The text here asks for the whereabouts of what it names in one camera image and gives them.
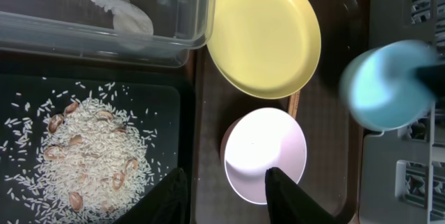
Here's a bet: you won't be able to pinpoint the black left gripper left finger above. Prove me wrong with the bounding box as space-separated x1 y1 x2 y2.
113 168 188 224

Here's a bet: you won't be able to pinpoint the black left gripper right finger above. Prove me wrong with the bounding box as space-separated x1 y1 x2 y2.
265 167 338 224

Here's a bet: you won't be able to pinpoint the white bowl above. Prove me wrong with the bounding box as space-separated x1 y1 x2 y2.
220 107 307 205

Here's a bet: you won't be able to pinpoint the rice and nuts leftovers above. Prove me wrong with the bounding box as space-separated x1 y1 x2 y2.
1 77 169 223

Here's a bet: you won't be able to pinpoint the wooden chopstick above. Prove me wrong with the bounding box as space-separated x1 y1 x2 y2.
287 91 300 118

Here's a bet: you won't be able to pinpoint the light blue bowl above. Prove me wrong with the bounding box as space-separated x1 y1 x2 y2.
339 40 438 131

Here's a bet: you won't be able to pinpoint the grey dishwasher rack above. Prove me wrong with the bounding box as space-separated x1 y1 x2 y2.
359 0 444 223

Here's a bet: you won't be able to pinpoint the brown serving tray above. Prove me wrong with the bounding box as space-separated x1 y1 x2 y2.
193 0 363 223

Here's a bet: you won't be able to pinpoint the yellow plate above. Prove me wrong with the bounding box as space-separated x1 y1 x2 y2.
207 0 321 99

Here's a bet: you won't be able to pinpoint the black rectangular tray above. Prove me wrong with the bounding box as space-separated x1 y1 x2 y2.
1 53 195 223

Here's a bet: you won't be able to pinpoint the crumpled white tissue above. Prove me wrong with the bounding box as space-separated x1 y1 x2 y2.
91 0 154 35

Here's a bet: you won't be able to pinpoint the clear plastic bin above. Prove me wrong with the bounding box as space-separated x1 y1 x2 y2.
1 0 215 67

